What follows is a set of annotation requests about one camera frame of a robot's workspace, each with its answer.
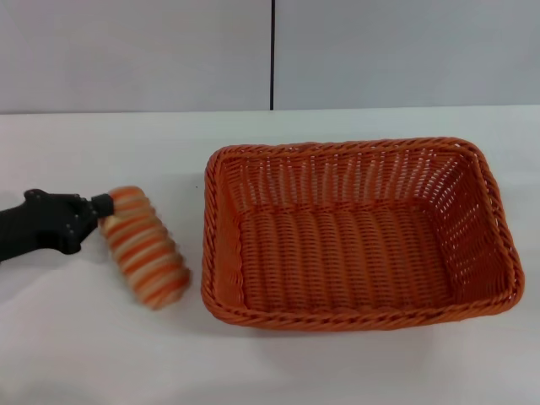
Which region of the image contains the orange cream striped bread roll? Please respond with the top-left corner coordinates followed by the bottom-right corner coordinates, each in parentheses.
top-left (97, 185), bottom-right (192, 312)

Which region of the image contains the orange woven rectangular basket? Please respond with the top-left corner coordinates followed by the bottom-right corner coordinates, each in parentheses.
top-left (201, 135), bottom-right (527, 332)

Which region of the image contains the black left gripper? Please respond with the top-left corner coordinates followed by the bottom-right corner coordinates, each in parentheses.
top-left (0, 188), bottom-right (116, 263)

